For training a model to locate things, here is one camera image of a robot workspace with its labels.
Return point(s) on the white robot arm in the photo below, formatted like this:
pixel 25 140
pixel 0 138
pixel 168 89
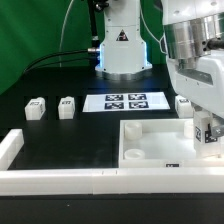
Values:
pixel 193 35

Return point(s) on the white square tabletop part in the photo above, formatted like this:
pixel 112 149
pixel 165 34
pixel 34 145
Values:
pixel 160 143

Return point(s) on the green backdrop curtain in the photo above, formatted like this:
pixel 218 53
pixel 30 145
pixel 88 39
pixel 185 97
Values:
pixel 30 29

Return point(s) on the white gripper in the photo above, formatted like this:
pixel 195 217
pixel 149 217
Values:
pixel 196 70

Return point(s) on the white U-shaped fence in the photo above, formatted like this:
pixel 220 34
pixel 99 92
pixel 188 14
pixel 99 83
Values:
pixel 101 181

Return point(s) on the black post behind robot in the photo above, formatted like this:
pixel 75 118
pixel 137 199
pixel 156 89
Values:
pixel 94 34

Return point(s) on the white sheet with markers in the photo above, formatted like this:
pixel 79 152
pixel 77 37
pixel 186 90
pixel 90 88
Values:
pixel 126 102

